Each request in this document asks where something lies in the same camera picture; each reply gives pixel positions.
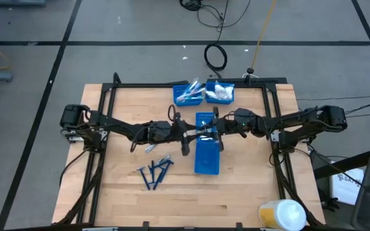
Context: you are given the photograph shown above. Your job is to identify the white teal toothbrush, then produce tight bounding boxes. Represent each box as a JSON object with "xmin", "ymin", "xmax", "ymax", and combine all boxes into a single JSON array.
[{"xmin": 176, "ymin": 90, "xmax": 206, "ymax": 101}]

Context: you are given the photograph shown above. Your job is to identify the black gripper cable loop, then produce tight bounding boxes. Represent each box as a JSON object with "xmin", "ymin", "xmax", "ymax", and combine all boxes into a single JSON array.
[{"xmin": 167, "ymin": 103, "xmax": 178, "ymax": 123}]

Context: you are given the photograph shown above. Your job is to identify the black arm base cable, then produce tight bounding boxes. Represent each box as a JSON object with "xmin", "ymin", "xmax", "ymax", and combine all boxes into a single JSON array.
[
  {"xmin": 268, "ymin": 151, "xmax": 281, "ymax": 167},
  {"xmin": 58, "ymin": 149, "xmax": 89, "ymax": 187}
]

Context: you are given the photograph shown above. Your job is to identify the black diagonal bar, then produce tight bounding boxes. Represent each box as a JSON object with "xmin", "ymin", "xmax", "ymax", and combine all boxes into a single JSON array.
[{"xmin": 313, "ymin": 149, "xmax": 370, "ymax": 180}]

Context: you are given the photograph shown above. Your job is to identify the long black hanging cable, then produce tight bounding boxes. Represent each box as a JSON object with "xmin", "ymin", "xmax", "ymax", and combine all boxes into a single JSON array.
[{"xmin": 197, "ymin": 0, "xmax": 252, "ymax": 46}]

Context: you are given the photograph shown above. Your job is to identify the coiled black cable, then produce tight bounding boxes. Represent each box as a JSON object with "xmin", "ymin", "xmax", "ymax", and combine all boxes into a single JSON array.
[{"xmin": 203, "ymin": 43, "xmax": 229, "ymax": 73}]

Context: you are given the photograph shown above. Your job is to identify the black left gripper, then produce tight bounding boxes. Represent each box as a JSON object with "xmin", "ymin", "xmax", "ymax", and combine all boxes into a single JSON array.
[{"xmin": 147, "ymin": 111, "xmax": 206, "ymax": 157}]

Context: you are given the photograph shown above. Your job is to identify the blue slotted plastic basket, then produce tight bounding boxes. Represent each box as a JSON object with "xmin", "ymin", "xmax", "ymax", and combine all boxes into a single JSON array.
[
  {"xmin": 172, "ymin": 83, "xmax": 204, "ymax": 107},
  {"xmin": 193, "ymin": 139, "xmax": 222, "ymax": 176},
  {"xmin": 205, "ymin": 81, "xmax": 236, "ymax": 105},
  {"xmin": 195, "ymin": 112, "xmax": 220, "ymax": 142}
]

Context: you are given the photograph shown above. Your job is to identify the black aluminium table frame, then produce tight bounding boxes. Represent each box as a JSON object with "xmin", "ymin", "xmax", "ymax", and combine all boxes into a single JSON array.
[{"xmin": 55, "ymin": 72, "xmax": 326, "ymax": 231}]

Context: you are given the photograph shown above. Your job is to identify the thin black floor cable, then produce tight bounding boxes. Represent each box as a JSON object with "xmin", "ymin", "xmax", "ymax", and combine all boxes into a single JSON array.
[
  {"xmin": 344, "ymin": 97, "xmax": 370, "ymax": 119},
  {"xmin": 295, "ymin": 95, "xmax": 370, "ymax": 101}
]

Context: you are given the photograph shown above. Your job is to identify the white printed box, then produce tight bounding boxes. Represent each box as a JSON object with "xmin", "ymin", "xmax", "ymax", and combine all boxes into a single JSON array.
[{"xmin": 329, "ymin": 167, "xmax": 366, "ymax": 207}]

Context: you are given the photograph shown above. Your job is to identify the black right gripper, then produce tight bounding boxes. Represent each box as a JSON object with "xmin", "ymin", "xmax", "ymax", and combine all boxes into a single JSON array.
[{"xmin": 201, "ymin": 107, "xmax": 261, "ymax": 153}]

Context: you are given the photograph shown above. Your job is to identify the silver screws bundle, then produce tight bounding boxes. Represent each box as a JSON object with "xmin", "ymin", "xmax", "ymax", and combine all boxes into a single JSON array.
[{"xmin": 156, "ymin": 155, "xmax": 172, "ymax": 166}]

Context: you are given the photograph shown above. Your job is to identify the dark blue screws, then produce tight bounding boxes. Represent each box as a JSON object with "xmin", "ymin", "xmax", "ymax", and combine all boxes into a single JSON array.
[{"xmin": 154, "ymin": 163, "xmax": 168, "ymax": 191}]

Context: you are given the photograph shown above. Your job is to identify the white yellow cylindrical container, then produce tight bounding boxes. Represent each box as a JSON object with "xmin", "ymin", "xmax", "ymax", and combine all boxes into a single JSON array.
[{"xmin": 258, "ymin": 198, "xmax": 308, "ymax": 231}]

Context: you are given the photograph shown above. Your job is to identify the long yellow cable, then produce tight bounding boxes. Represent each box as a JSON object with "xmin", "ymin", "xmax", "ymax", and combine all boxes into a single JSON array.
[{"xmin": 251, "ymin": 0, "xmax": 278, "ymax": 70}]

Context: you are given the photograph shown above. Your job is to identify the black cable bundle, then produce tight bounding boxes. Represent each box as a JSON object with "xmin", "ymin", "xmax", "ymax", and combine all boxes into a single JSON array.
[{"xmin": 179, "ymin": 0, "xmax": 204, "ymax": 12}]

